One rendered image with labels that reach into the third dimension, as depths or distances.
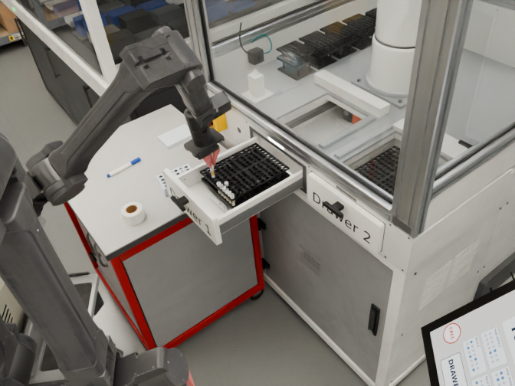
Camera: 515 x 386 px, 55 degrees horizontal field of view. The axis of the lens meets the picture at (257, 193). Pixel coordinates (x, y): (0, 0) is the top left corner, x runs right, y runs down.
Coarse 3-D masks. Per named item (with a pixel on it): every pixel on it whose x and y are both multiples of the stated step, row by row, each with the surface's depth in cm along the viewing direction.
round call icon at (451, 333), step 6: (450, 324) 97; (456, 324) 96; (444, 330) 97; (450, 330) 96; (456, 330) 95; (444, 336) 97; (450, 336) 95; (456, 336) 94; (462, 336) 93; (444, 342) 96; (450, 342) 95
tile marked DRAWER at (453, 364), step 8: (440, 360) 95; (448, 360) 93; (456, 360) 92; (448, 368) 92; (456, 368) 91; (448, 376) 91; (456, 376) 90; (464, 376) 89; (448, 384) 90; (456, 384) 89; (464, 384) 88
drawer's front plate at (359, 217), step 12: (312, 180) 146; (312, 192) 150; (324, 192) 144; (336, 192) 140; (348, 204) 136; (336, 216) 144; (348, 216) 139; (360, 216) 134; (372, 216) 132; (348, 228) 142; (360, 228) 137; (372, 228) 132; (360, 240) 140; (372, 240) 135
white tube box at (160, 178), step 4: (188, 164) 176; (176, 168) 174; (180, 168) 175; (184, 168) 174; (188, 168) 174; (172, 172) 173; (176, 172) 173; (180, 172) 172; (156, 176) 172; (160, 176) 172; (160, 180) 170; (164, 180) 170; (160, 184) 169; (164, 184) 169; (164, 188) 167; (164, 192) 168; (168, 196) 169
